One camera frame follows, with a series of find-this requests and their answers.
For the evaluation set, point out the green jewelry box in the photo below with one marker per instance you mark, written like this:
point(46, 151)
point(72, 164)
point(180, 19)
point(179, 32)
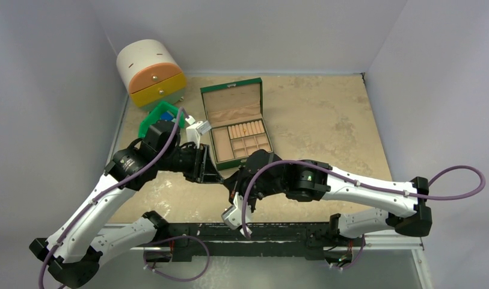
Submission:
point(232, 103)

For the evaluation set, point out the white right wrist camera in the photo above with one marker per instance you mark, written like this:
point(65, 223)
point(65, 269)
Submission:
point(232, 216)

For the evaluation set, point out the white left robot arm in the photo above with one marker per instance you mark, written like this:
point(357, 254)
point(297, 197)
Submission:
point(74, 254)

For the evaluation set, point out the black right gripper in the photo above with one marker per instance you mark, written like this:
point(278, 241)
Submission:
point(239, 183)

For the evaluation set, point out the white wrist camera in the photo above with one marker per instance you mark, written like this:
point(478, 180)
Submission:
point(232, 216)
point(196, 129)

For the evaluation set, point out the white drawer cabinet orange yellow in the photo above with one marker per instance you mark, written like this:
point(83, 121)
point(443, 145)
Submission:
point(150, 74)

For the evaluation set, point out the green jewelry tray insert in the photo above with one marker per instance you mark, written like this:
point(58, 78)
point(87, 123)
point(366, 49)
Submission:
point(238, 141)

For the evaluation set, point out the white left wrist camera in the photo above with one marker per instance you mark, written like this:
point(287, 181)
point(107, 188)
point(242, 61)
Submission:
point(196, 129)

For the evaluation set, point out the green plastic bin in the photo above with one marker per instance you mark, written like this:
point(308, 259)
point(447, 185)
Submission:
point(154, 116)

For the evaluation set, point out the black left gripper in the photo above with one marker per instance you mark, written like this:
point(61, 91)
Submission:
point(203, 170)

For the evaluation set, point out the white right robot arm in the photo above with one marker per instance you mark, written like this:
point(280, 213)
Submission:
point(399, 206)

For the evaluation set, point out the blue eraser block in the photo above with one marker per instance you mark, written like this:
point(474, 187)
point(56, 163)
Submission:
point(166, 116)

